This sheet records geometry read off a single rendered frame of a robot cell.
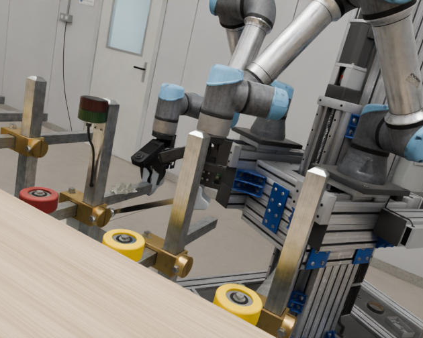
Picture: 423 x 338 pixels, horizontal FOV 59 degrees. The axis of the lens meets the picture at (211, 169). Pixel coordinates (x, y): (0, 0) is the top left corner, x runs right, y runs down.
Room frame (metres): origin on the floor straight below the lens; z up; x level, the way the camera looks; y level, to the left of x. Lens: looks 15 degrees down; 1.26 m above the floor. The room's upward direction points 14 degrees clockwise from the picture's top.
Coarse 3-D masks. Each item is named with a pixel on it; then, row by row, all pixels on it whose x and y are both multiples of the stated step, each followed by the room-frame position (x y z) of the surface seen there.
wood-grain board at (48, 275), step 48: (0, 192) 0.73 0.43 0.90; (0, 240) 0.55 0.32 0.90; (48, 240) 0.59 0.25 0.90; (0, 288) 0.44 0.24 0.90; (48, 288) 0.46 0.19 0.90; (96, 288) 0.49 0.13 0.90; (144, 288) 0.52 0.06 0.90; (0, 336) 0.36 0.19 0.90; (48, 336) 0.38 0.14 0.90; (96, 336) 0.40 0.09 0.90; (144, 336) 0.42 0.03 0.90; (192, 336) 0.44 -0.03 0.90; (240, 336) 0.46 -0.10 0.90
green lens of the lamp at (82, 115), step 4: (80, 112) 0.80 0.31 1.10; (84, 112) 0.79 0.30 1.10; (88, 112) 0.79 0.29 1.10; (92, 112) 0.79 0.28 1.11; (80, 116) 0.79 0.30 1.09; (84, 116) 0.79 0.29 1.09; (88, 116) 0.79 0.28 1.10; (92, 116) 0.79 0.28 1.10; (96, 116) 0.79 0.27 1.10; (100, 116) 0.80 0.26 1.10; (104, 116) 0.81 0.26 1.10; (84, 120) 0.79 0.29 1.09; (88, 120) 0.79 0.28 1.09; (92, 120) 0.79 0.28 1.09; (96, 120) 0.80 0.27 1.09; (100, 120) 0.80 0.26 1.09; (104, 120) 0.82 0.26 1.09
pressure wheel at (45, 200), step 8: (24, 192) 0.74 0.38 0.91; (32, 192) 0.76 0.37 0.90; (40, 192) 0.76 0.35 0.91; (48, 192) 0.78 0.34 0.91; (56, 192) 0.78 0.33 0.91; (24, 200) 0.72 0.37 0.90; (32, 200) 0.72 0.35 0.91; (40, 200) 0.73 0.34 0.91; (48, 200) 0.74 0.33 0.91; (56, 200) 0.76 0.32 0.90; (40, 208) 0.73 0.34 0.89; (48, 208) 0.74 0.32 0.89; (56, 208) 0.77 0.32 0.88
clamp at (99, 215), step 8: (64, 192) 0.88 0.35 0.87; (80, 192) 0.90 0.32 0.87; (64, 200) 0.87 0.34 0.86; (72, 200) 0.86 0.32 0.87; (80, 200) 0.86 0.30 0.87; (80, 208) 0.85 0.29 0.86; (88, 208) 0.83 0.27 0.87; (96, 208) 0.84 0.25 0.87; (104, 208) 0.85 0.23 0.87; (80, 216) 0.84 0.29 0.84; (88, 216) 0.83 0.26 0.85; (96, 216) 0.82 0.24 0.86; (104, 216) 0.84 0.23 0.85; (88, 224) 0.83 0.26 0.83; (96, 224) 0.82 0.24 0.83; (104, 224) 0.85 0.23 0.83
